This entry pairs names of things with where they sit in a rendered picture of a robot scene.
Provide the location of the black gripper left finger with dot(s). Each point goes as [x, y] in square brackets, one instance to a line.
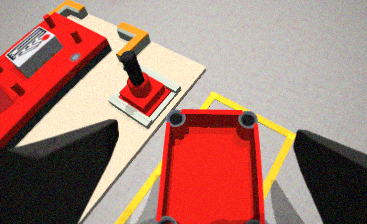
[52, 181]

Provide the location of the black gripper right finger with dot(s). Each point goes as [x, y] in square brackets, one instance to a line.
[336, 176]

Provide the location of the red hood shell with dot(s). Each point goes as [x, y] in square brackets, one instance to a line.
[211, 169]

